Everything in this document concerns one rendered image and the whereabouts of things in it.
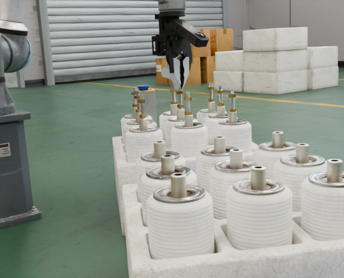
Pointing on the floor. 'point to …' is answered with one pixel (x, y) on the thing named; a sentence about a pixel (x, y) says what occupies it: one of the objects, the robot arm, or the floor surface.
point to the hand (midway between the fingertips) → (181, 85)
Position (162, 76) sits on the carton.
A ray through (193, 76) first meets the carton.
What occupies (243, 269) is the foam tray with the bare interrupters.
